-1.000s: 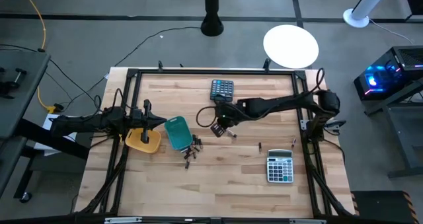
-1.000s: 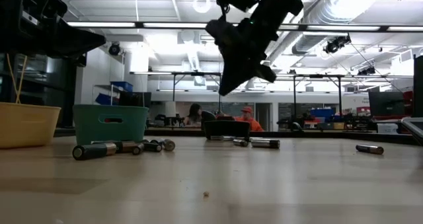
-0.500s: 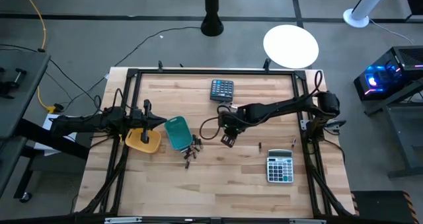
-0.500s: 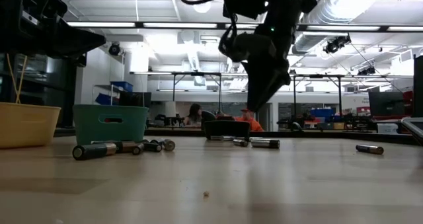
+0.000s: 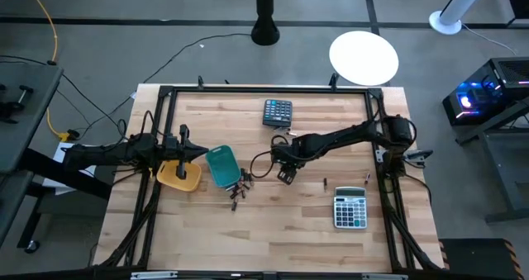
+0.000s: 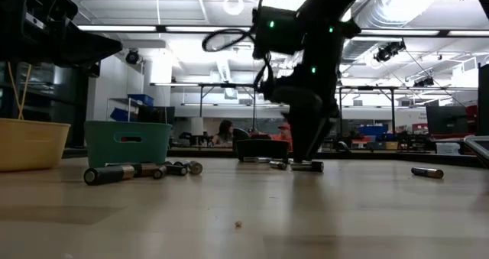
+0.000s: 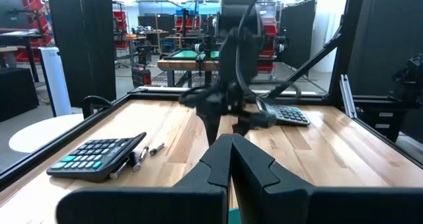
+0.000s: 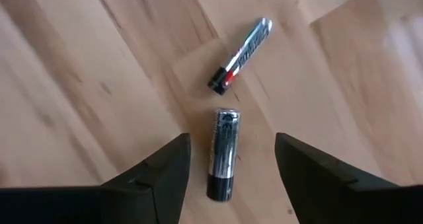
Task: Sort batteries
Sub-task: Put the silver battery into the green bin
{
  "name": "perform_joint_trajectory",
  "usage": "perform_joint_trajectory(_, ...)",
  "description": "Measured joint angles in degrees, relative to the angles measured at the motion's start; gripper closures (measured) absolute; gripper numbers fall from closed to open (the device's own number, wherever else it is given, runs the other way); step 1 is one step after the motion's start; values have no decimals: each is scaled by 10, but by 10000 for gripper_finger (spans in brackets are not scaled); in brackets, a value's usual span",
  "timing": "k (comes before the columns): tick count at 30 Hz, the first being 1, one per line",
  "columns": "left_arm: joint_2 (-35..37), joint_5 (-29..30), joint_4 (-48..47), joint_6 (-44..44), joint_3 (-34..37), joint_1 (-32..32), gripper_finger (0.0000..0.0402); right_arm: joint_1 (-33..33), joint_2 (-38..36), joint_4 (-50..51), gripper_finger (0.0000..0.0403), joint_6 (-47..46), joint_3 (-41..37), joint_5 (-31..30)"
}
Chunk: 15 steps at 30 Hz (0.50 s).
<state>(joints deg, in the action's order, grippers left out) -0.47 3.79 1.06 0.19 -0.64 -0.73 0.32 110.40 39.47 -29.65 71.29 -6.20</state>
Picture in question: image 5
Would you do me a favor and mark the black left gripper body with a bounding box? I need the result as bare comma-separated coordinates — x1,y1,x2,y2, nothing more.
164,138,193,181

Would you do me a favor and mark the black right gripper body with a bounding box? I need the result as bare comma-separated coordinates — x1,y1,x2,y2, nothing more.
271,141,306,170

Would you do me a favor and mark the yellow plastic bin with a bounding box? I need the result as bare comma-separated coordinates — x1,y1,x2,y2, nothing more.
155,159,203,193

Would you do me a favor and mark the green plastic bin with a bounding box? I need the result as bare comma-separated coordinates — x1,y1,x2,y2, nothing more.
205,145,242,189

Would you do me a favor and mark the black calculator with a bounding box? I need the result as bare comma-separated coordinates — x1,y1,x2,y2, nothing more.
262,98,293,129

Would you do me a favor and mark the silver calculator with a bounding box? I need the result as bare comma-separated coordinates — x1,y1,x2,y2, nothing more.
332,186,369,230

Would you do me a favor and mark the black floor beam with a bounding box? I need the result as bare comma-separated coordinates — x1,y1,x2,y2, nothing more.
18,147,113,201

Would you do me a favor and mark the white round disc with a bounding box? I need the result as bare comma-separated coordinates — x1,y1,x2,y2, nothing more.
328,31,400,87

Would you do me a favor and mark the black pole stand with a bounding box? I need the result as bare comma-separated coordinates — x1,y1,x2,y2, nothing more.
250,0,281,46

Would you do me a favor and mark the grey side table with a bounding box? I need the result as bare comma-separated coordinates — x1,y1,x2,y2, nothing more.
0,60,64,248

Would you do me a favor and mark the white tower fan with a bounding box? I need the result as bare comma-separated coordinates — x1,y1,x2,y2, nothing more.
428,0,493,36

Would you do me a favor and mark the black box with striped edges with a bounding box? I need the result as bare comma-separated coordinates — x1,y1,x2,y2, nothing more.
437,237,524,280

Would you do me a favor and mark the dark metal stand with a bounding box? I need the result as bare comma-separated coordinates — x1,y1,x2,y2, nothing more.
454,97,529,224

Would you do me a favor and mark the black computer case with lights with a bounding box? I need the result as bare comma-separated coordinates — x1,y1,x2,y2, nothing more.
441,56,529,127

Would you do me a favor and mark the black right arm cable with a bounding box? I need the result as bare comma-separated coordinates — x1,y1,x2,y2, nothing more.
249,149,276,180

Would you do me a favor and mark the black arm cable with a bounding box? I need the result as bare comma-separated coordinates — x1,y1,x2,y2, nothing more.
117,109,169,143
249,149,276,180

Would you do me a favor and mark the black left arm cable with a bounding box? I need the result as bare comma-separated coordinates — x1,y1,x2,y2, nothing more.
117,109,169,143

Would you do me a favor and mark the black metal table frame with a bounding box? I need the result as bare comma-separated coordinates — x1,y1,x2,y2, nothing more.
98,84,442,272

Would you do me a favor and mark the black floor cable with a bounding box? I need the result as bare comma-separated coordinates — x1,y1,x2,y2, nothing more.
0,55,127,140
88,32,252,128

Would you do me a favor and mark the silver metal bracket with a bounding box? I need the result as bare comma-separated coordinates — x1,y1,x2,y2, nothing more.
361,273,408,280
130,270,179,280

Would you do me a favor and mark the grey metal bracket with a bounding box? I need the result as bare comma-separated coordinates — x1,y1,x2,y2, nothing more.
403,149,434,164

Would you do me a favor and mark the yellow cable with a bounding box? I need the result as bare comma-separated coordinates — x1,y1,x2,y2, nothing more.
22,0,72,143

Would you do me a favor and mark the white fan cable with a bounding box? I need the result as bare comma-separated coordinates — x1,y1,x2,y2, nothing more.
460,22,517,56

